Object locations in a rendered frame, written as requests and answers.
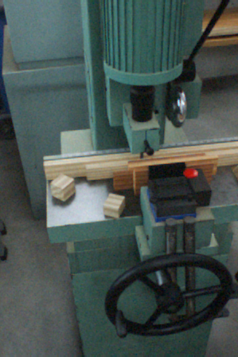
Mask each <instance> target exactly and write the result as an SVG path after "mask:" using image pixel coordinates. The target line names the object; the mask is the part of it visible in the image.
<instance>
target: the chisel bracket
mask: <svg viewBox="0 0 238 357"><path fill-rule="evenodd" d="M123 126H124V128H125V132H126V137H127V141H128V144H129V147H130V150H131V154H138V153H146V145H145V143H144V140H145V139H147V140H148V141H149V144H150V146H151V147H152V148H153V149H154V151H158V150H159V143H160V139H159V137H160V127H159V125H158V122H157V120H156V118H155V116H154V113H153V112H152V119H151V120H149V121H146V122H138V121H135V120H133V119H132V117H131V103H124V104H123Z"/></svg>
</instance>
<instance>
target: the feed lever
mask: <svg viewBox="0 0 238 357"><path fill-rule="evenodd" d="M229 2H230V0H222V1H221V3H220V5H219V6H218V7H217V9H216V11H215V13H214V14H213V16H212V19H211V21H210V22H209V23H208V25H207V27H206V28H205V31H204V32H203V34H202V35H201V37H200V38H199V40H198V42H197V44H196V45H195V46H194V50H193V52H192V53H191V55H190V56H189V58H188V59H183V64H182V72H181V73H180V75H179V76H177V77H176V78H175V79H174V81H175V83H183V82H192V81H194V80H195V78H196V73H197V70H196V64H195V61H194V59H195V56H196V55H197V54H198V52H199V50H200V49H201V47H202V46H203V44H204V43H205V40H206V39H207V38H208V37H209V35H210V34H211V32H212V30H213V27H214V26H215V24H216V23H217V21H218V20H219V18H220V16H221V15H222V14H223V12H224V10H225V8H227V6H228V4H229Z"/></svg>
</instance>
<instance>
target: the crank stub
mask: <svg viewBox="0 0 238 357"><path fill-rule="evenodd" d="M115 329H116V334H117V336H118V337H119V338H120V339H124V338H126V337H127V322H126V319H125V317H124V314H123V311H122V310H118V311H116V312H115Z"/></svg>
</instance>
